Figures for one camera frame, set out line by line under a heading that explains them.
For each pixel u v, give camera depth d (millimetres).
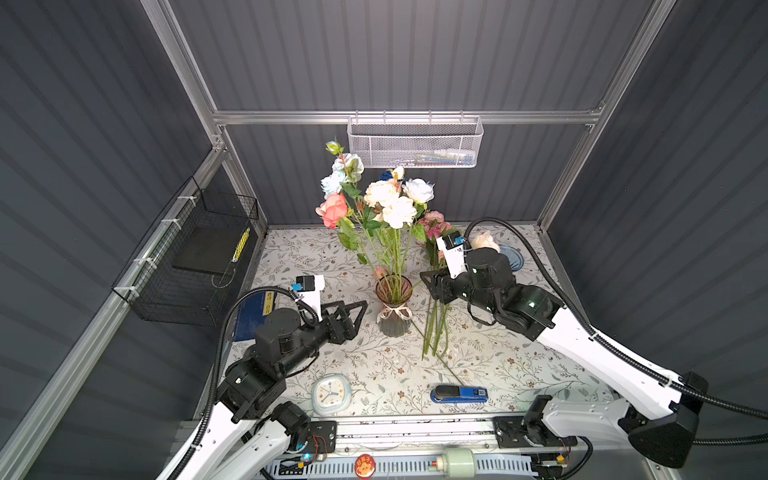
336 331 554
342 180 677
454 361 866
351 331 566
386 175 664
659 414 400
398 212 650
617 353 422
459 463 635
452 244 585
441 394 768
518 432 725
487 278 502
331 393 780
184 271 721
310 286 560
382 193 642
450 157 912
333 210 647
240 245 775
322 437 723
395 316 789
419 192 665
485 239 608
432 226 1123
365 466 693
